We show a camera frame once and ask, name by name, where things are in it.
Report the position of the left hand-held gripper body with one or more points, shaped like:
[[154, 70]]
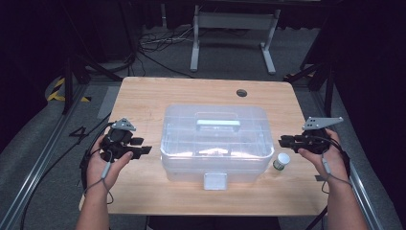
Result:
[[118, 140]]

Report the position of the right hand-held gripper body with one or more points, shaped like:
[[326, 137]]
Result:
[[316, 140]]

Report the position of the small white-capped bottle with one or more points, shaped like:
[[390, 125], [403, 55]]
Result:
[[282, 159]]

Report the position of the clear plastic storage box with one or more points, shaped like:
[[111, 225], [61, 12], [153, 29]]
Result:
[[217, 143]]

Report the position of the person's right hand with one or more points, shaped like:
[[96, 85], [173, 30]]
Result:
[[335, 166]]

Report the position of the person's left hand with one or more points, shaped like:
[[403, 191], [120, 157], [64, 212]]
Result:
[[102, 172]]

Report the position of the black metal stand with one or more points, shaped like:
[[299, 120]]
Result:
[[68, 83], [325, 80]]

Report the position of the white metal desk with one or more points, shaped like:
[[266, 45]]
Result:
[[234, 20]]

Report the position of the aluminium floor rail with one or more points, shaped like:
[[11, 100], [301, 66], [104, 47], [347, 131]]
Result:
[[38, 166], [360, 191]]

